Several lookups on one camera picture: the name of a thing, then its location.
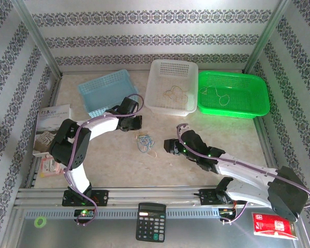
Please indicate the pile of rubber bands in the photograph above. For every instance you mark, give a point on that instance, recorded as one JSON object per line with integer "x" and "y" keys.
{"x": 147, "y": 140}

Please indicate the white plastic basket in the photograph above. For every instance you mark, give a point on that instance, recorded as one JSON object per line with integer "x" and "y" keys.
{"x": 170, "y": 75}

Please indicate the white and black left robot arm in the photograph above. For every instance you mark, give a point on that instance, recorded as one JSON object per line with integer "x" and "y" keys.
{"x": 67, "y": 144}

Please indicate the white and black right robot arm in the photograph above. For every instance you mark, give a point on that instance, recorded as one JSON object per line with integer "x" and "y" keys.
{"x": 286, "y": 193}

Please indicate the light blue plastic basket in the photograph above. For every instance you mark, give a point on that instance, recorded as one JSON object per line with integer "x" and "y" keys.
{"x": 103, "y": 90}

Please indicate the small circuit board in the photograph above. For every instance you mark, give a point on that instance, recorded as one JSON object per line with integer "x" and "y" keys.
{"x": 226, "y": 211}
{"x": 84, "y": 213}

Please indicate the green plastic basket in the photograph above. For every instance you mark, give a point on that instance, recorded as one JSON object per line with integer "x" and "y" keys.
{"x": 242, "y": 90}

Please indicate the paperback book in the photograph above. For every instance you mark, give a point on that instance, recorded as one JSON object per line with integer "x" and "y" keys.
{"x": 51, "y": 121}

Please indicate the black desk calculator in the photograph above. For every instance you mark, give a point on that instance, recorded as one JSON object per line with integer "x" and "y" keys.
{"x": 151, "y": 224}

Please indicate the pink card packet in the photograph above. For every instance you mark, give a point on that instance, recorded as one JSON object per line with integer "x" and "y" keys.
{"x": 47, "y": 168}

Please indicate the red foil packet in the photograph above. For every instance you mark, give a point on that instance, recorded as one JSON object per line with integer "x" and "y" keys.
{"x": 268, "y": 225}

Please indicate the green tape roll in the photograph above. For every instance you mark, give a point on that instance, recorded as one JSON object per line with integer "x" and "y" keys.
{"x": 35, "y": 222}

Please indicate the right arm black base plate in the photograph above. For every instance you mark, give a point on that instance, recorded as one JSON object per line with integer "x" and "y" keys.
{"x": 206, "y": 197}

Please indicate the aluminium mounting rail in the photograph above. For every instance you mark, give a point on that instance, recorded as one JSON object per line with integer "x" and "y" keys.
{"x": 149, "y": 193}

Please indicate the aluminium side rail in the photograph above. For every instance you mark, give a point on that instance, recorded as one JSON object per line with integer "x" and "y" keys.
{"x": 262, "y": 137}
{"x": 54, "y": 90}

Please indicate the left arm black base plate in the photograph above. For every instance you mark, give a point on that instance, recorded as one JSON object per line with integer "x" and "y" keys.
{"x": 100, "y": 197}

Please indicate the aluminium frame post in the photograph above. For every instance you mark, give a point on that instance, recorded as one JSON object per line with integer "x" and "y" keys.
{"x": 268, "y": 36}
{"x": 37, "y": 36}

